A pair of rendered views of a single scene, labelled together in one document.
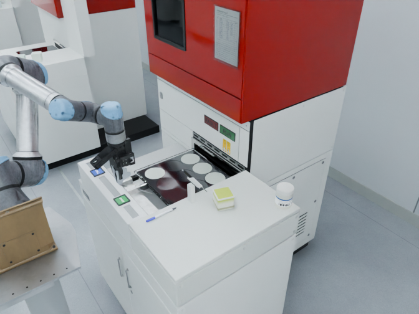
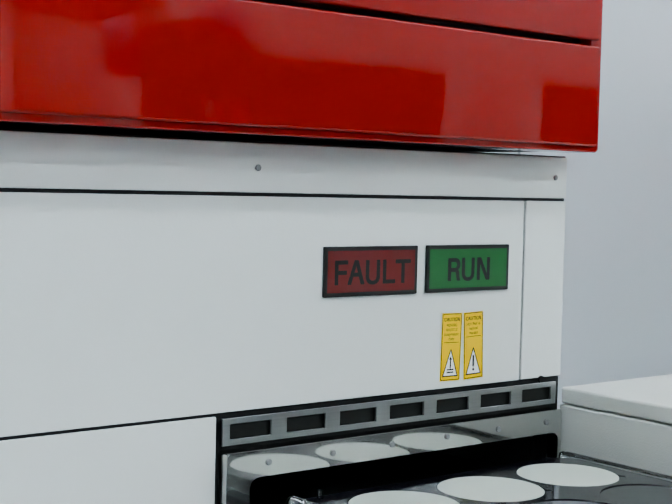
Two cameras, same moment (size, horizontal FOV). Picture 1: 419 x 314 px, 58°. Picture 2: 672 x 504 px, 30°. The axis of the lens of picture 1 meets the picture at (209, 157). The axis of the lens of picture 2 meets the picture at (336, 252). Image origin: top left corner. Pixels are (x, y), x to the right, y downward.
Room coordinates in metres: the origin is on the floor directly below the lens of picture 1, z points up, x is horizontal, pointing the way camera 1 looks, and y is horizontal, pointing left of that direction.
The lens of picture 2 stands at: (1.76, 1.20, 1.18)
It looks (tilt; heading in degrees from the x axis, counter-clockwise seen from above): 3 degrees down; 269
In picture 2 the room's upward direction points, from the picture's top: 1 degrees clockwise
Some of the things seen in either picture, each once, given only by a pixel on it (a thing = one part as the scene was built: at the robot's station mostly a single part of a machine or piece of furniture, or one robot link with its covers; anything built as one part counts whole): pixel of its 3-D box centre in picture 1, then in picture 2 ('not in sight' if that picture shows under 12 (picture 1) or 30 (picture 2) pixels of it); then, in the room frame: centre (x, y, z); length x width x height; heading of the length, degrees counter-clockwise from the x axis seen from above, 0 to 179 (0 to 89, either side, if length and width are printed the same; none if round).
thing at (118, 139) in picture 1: (115, 135); not in sight; (1.27, 0.37, 1.28); 0.08 x 0.08 x 0.05
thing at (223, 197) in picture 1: (223, 199); not in sight; (1.22, -0.06, 1.00); 0.07 x 0.07 x 0.07; 18
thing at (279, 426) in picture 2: (217, 150); (405, 409); (1.66, -0.04, 0.96); 0.44 x 0.01 x 0.02; 37
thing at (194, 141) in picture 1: (216, 161); (406, 474); (1.66, -0.04, 0.89); 0.44 x 0.02 x 0.10; 37
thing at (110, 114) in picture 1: (111, 117); not in sight; (1.27, 0.37, 1.35); 0.09 x 0.08 x 0.11; 63
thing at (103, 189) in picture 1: (111, 198); not in sight; (1.35, 0.45, 0.89); 0.55 x 0.09 x 0.14; 37
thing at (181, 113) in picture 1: (198, 126); (254, 360); (1.81, 0.06, 1.02); 0.82 x 0.03 x 0.40; 37
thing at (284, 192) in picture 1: (284, 195); not in sight; (1.22, -0.31, 1.01); 0.07 x 0.07 x 0.10
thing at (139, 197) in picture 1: (139, 203); not in sight; (1.34, 0.32, 0.87); 0.36 x 0.08 x 0.03; 37
